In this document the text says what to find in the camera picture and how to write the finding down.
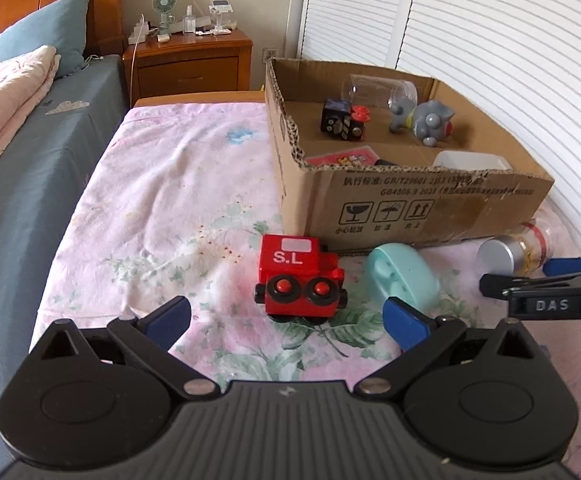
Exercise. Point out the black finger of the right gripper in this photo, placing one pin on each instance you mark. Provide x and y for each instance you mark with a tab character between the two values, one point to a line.
559	275

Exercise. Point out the pink floral bed sheet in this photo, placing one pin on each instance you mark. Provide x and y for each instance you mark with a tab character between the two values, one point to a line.
178	205

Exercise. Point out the white translucent plastic box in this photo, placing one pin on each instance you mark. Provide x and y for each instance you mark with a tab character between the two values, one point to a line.
470	161

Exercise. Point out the blue pillow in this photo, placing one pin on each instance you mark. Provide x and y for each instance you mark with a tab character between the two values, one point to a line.
61	24

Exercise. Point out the mint green oval case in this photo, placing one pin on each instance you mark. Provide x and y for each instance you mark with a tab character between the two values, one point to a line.
398	270

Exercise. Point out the wooden nightstand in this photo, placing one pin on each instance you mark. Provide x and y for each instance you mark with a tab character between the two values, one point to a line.
188	64

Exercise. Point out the jar with gold contents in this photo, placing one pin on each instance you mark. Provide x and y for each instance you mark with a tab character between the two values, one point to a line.
519	251

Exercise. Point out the white power strip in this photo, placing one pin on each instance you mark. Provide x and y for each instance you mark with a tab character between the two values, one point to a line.
140	32

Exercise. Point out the wall power socket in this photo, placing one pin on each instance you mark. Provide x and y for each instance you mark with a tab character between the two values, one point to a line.
268	53

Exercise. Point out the white phone stand gadget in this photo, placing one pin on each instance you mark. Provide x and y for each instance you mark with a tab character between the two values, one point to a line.
220	14

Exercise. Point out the blue-grey bed sheet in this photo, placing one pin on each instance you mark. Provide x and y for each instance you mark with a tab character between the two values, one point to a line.
43	173

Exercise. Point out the clear spray bottle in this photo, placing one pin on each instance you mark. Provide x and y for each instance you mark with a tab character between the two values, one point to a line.
189	21

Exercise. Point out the black flat rectangular case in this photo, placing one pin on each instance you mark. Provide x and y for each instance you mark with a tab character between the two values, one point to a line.
384	162

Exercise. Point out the white louvered closet doors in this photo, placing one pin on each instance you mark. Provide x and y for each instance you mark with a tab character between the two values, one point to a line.
518	60

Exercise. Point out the grey elephant toy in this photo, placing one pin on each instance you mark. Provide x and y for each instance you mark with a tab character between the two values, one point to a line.
430	122

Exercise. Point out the pink card box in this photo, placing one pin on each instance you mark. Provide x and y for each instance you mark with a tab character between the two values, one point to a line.
362	155

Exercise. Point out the brown cardboard box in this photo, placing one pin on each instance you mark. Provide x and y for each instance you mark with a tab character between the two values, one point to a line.
356	208

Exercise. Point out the small green desk fan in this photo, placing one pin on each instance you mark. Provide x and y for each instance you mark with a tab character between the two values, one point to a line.
164	8

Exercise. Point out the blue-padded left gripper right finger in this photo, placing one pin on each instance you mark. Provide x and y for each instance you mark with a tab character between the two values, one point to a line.
423	341

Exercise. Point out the red toy train car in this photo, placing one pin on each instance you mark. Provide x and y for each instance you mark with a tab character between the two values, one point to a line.
299	278

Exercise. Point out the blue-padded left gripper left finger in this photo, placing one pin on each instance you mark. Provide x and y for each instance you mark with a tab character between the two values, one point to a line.
145	344

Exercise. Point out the clear plastic jar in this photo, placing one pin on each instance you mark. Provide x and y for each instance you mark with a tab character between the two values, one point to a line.
372	91

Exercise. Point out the black blue toy cube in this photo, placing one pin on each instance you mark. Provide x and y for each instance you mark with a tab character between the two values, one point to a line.
343	120

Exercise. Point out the pink quilt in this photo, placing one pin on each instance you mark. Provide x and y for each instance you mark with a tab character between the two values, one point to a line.
24	83

